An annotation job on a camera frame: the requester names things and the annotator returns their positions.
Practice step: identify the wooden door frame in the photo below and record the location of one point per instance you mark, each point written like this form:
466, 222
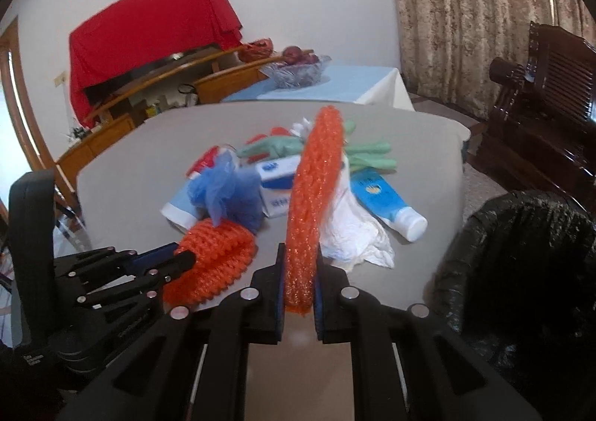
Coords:
22, 117

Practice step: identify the red paper cup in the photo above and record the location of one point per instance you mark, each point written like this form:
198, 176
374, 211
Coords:
207, 160

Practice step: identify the red crumpled wrapper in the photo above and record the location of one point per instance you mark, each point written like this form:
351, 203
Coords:
275, 131

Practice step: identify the floral beige curtain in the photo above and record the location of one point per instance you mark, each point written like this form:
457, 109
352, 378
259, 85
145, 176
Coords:
447, 45

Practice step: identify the dark wooden armchair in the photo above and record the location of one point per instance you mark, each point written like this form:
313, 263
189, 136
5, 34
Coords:
541, 130

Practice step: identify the red cloth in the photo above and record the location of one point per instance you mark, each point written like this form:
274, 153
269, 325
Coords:
131, 33

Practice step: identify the small crumpled white paper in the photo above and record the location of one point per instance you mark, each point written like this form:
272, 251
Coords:
302, 128

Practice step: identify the long orange foam net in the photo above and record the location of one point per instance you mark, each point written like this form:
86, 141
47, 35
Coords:
312, 192

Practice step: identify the blue white tube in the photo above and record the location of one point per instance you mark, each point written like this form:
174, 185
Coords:
382, 200

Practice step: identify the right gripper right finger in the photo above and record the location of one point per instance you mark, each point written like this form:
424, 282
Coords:
346, 314

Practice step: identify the white tissue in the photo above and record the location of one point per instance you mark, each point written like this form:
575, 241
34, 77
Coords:
349, 235

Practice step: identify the black lined trash bin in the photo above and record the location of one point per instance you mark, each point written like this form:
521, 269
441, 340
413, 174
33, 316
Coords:
518, 285

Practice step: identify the white blue medicine box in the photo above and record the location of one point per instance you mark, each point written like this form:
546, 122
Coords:
277, 178

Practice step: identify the green rubber glove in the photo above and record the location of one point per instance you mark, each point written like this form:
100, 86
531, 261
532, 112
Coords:
373, 155
277, 146

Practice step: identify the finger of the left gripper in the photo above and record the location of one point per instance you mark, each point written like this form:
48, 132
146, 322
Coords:
153, 264

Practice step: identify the light blue tablecloth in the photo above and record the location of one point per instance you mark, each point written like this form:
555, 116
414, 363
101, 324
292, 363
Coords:
349, 84

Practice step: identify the red basket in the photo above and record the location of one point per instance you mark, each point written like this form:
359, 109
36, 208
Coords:
255, 51

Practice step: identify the red apple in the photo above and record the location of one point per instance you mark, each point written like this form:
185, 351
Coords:
292, 55

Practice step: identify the glass fruit bowl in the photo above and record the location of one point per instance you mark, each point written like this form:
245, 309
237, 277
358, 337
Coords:
296, 76

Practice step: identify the blue plastic bag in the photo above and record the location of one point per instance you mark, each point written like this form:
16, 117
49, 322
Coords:
227, 192

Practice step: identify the wooden tv cabinet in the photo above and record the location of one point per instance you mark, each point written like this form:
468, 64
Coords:
202, 76

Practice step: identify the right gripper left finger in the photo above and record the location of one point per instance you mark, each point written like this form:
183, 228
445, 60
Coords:
254, 315

